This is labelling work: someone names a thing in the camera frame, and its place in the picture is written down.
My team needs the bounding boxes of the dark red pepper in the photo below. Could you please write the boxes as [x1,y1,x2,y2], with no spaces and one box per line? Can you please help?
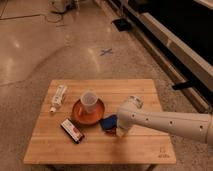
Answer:
[105,127,116,135]

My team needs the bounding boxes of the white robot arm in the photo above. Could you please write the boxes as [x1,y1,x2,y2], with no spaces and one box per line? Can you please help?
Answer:
[117,96,213,146]

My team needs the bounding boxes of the orange ceramic plate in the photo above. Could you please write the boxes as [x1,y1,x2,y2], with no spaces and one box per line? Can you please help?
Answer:
[71,100,105,125]

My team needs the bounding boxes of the translucent plastic cup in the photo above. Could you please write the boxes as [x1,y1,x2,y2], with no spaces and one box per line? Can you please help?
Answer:
[80,91,98,113]

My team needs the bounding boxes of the red black snack bar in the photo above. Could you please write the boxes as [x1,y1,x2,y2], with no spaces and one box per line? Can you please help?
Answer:
[61,119,84,144]

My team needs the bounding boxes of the wooden table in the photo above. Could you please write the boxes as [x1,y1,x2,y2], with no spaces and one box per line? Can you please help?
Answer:
[24,79,176,165]

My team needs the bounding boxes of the clear plastic bottle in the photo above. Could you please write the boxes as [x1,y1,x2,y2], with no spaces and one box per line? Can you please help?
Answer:
[50,85,67,113]

